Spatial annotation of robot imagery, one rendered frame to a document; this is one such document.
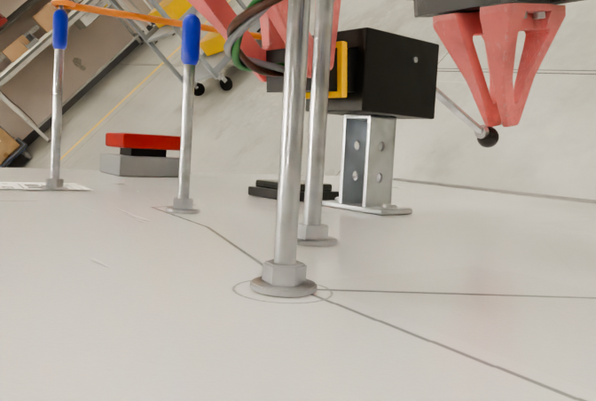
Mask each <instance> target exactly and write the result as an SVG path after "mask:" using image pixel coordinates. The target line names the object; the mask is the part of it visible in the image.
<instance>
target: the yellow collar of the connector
mask: <svg viewBox="0 0 596 401"><path fill-rule="evenodd" d="M335 48H337V91H329V92H328V98H346V97H347V42H343V41H340V42H336V47H335ZM306 98H310V92H306V95H305V99H306Z"/></svg>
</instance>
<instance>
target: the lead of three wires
mask: <svg viewBox="0 0 596 401"><path fill-rule="evenodd" d="M281 1H283V0H252V1H251V2H250V4H249V5H248V6H247V8H246V10H245V11H243V12H241V13H240V14H239V15H237V16H236V17H235V18H234V19H233V20H232V21H231V23H230V25H229V27H228V28H227V38H228V39H227V40H226V42H225V44H224V46H223V50H224V53H225V55H227V56H228V57H229V58H231V59H232V62H233V65H234V66H235V67H236V68H238V69H240V70H243V71H248V72H256V73H257V74H259V75H265V76H271V77H280V76H283V74H284V71H285V67H284V64H285V63H271V62H268V61H264V60H260V59H254V58H250V57H248V56H246V55H245V53H244V52H243V51H242V50H241V49H240V45H241V41H242V37H243V35H244V33H245V32H246V31H247V30H248V29H249V28H250V27H252V26H253V25H254V24H255V23H256V22H257V21H258V20H259V19H260V18H261V17H262V16H263V15H264V14H265V13H266V12H267V11H268V10H269V9H270V8H271V7H272V6H273V5H274V4H277V3H279V2H281Z"/></svg>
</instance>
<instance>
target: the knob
mask: <svg viewBox="0 0 596 401"><path fill-rule="evenodd" d="M487 127H488V129H489V134H488V135H487V136H486V137H485V138H481V139H479V138H477V141H478V143H479V144H480V145H481V146H483V147H486V148H488V147H493V146H494V145H495V144H496V143H497V142H498V139H499V134H498V132H497V130H496V129H494V128H493V127H490V126H487Z"/></svg>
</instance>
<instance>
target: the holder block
mask: <svg viewBox="0 0 596 401"><path fill-rule="evenodd" d="M340 41H343V42H347V49H351V50H358V53H357V81H356V92H347V97H346V98H329V99H328V108H327V113H328V114H337V115H345V114H377V115H386V116H394V117H396V118H397V119H434V118H435V93H436V80H437V67H438V53H439V44H437V43H431V42H427V41H423V40H420V39H415V38H411V37H408V36H404V35H398V34H394V33H390V32H386V31H382V30H379V29H375V28H369V27H365V28H354V29H349V30H342V31H337V39H336V42H340ZM413 57H417V58H418V62H416V63H413V62H412V58H413Z"/></svg>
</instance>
